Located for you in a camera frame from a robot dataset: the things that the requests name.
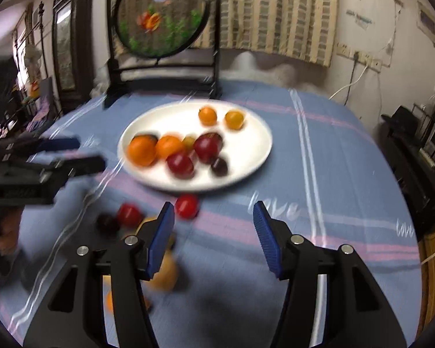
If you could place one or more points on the dark wood framed painting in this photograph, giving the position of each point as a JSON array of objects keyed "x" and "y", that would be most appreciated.
[{"x": 65, "y": 47}]

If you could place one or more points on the black computer desk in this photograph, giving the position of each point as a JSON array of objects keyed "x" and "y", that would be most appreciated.
[{"x": 413, "y": 174}]

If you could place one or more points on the white wall panel box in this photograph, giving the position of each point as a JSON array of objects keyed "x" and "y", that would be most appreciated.
[{"x": 427, "y": 21}]

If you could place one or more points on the red cherry tomato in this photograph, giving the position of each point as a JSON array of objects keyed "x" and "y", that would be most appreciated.
[
  {"x": 186, "y": 206},
  {"x": 129, "y": 214}
]

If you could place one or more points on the small orange tangerine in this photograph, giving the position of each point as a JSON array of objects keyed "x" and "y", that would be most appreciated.
[
  {"x": 207, "y": 115},
  {"x": 110, "y": 301}
]

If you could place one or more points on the white power strip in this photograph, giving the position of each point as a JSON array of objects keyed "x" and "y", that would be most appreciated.
[{"x": 362, "y": 58}]

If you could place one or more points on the blue striped tablecloth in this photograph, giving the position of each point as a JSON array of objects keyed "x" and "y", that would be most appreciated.
[{"x": 330, "y": 174}]

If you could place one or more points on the yellow-orange citrus fruit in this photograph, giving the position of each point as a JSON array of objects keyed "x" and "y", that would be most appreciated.
[
  {"x": 147, "y": 224},
  {"x": 234, "y": 119}
]

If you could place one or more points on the chair with colourful cloth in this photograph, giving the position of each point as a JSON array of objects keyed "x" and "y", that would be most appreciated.
[{"x": 45, "y": 108}]

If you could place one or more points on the large orange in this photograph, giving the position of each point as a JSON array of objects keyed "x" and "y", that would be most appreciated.
[
  {"x": 168, "y": 147},
  {"x": 142, "y": 150}
]

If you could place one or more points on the dark purple grape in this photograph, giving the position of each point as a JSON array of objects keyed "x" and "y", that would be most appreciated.
[{"x": 219, "y": 166}]

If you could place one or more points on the person's left hand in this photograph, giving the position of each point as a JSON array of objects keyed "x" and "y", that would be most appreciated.
[{"x": 3, "y": 235}]

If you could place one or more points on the white oval plate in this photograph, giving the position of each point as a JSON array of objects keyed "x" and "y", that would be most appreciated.
[{"x": 246, "y": 152}]

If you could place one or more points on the small yellow round fruit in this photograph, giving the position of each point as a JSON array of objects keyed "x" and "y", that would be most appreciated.
[{"x": 166, "y": 273}]

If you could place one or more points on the round goldfish screen black stand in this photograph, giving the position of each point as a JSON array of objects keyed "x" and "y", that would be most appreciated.
[{"x": 159, "y": 18}]

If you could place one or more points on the beige striped curtain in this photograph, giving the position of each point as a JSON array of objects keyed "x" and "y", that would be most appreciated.
[{"x": 275, "y": 14}]

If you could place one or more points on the yellow-green round fruit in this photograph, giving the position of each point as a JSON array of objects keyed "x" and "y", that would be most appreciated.
[{"x": 188, "y": 142}]

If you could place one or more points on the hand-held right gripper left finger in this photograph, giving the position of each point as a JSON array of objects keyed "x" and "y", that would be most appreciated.
[{"x": 161, "y": 239}]

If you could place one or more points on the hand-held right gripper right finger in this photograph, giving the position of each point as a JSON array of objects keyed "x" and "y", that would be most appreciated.
[{"x": 266, "y": 239}]

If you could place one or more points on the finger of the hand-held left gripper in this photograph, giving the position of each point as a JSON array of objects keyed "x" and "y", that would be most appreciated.
[
  {"x": 58, "y": 143},
  {"x": 83, "y": 165}
]

